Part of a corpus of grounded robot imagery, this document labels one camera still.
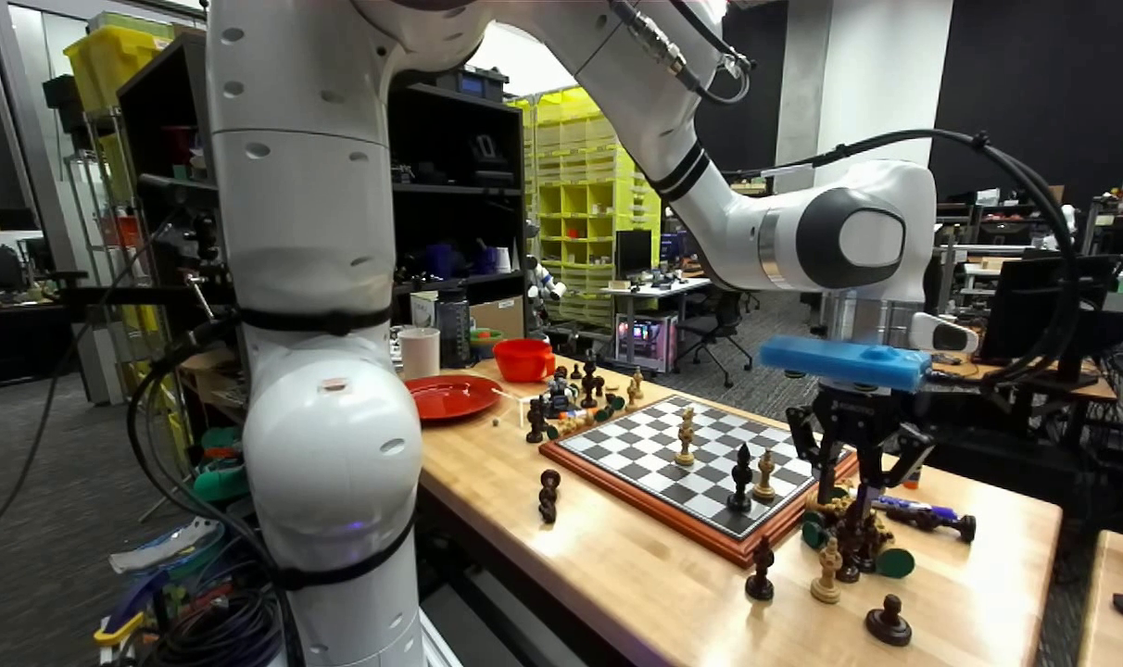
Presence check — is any yellow bin shelving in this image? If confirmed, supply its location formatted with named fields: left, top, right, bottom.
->
left=520, top=86, right=668, bottom=334

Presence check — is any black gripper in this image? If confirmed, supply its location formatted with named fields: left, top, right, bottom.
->
left=786, top=385, right=936, bottom=507

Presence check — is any green plastic object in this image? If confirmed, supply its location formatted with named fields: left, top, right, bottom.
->
left=187, top=423, right=254, bottom=507

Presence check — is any black office chair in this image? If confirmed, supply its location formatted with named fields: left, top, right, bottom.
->
left=679, top=276, right=759, bottom=394

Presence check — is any pile of coloured cables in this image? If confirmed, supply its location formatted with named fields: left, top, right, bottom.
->
left=90, top=515, right=291, bottom=667

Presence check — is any yellow storage bin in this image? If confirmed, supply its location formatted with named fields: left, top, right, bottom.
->
left=61, top=15, right=174, bottom=121

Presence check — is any black storage shelf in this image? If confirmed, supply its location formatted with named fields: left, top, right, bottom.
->
left=109, top=28, right=532, bottom=373

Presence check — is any purple lit box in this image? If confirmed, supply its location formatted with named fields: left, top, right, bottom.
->
left=611, top=312, right=683, bottom=379

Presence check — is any black computer monitor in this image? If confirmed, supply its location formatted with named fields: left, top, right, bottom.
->
left=977, top=252, right=1120, bottom=365

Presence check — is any wooden top desk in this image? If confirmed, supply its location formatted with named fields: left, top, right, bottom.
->
left=925, top=348, right=1120, bottom=405

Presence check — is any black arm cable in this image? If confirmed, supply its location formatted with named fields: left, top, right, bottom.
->
left=754, top=127, right=1083, bottom=394

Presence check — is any short black chess pawn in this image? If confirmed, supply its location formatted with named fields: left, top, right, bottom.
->
left=864, top=590, right=914, bottom=647

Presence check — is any red cup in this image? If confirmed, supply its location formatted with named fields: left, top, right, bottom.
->
left=491, top=336, right=558, bottom=390

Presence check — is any white cup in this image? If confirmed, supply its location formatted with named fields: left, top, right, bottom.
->
left=390, top=323, right=444, bottom=380

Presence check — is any dark bottle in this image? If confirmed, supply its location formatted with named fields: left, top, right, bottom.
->
left=433, top=286, right=475, bottom=370

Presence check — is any wood framed chess board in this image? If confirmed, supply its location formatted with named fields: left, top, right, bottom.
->
left=537, top=390, right=864, bottom=572

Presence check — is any dark brown chess piece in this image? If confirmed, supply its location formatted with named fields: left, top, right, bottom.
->
left=847, top=515, right=891, bottom=574

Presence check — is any purple and black toy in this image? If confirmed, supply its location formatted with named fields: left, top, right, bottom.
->
left=869, top=490, right=977, bottom=549

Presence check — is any red plate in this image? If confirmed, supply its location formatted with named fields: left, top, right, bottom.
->
left=405, top=370, right=507, bottom=431

